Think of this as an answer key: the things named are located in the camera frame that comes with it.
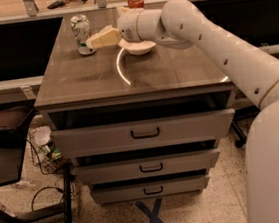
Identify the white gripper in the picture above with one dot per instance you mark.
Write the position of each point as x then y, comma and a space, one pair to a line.
128, 26

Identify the green white 7up can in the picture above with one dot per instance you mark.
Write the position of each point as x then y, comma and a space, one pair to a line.
81, 30

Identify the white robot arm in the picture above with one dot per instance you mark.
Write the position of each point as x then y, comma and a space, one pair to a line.
253, 71

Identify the red cola can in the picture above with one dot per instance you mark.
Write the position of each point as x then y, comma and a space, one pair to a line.
135, 3

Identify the white paper bowl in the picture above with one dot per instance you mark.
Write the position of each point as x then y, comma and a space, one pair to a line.
137, 48

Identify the grey drawer cabinet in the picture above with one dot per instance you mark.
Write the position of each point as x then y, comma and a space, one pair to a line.
113, 86

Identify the top grey drawer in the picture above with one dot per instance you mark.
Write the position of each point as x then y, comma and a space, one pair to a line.
143, 134

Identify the grey drawer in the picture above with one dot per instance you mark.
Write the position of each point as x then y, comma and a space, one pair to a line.
148, 167
150, 189
143, 134

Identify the black chair left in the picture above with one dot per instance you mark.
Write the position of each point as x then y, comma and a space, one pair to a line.
14, 125

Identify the middle grey drawer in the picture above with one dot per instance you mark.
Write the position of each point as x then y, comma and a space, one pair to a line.
148, 167

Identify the black stand pole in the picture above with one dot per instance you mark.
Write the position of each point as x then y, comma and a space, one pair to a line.
67, 197

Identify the bottom grey drawer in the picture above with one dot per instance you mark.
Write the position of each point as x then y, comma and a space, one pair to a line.
150, 189

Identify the blue tape cross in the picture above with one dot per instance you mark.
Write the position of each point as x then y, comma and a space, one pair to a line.
153, 214

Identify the wire waste basket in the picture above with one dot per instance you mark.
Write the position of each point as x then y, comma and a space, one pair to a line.
45, 154

